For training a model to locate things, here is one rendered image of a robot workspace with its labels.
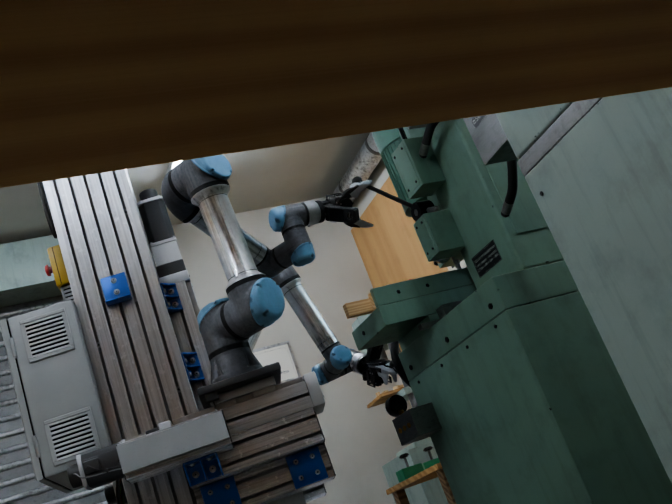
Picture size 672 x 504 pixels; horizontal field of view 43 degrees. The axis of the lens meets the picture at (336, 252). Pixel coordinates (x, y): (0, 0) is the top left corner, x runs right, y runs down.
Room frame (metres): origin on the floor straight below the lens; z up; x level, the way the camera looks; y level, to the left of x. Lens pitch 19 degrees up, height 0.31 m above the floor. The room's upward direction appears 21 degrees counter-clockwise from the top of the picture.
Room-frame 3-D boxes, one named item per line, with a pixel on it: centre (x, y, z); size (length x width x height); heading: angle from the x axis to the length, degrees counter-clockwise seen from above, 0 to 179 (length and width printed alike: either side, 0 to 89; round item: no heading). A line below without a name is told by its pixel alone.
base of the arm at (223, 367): (2.25, 0.37, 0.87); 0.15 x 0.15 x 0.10
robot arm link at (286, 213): (2.43, 0.10, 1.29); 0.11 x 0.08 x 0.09; 118
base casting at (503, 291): (2.41, -0.39, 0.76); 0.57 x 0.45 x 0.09; 29
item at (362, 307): (2.45, -0.22, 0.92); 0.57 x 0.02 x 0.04; 119
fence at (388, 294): (2.46, -0.32, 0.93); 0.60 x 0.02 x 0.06; 119
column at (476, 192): (2.26, -0.48, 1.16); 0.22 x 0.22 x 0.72; 29
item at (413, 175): (2.25, -0.30, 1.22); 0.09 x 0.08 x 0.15; 29
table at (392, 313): (2.59, -0.25, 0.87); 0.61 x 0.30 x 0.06; 119
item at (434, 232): (2.28, -0.29, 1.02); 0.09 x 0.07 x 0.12; 119
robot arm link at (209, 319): (2.24, 0.37, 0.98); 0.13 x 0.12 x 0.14; 57
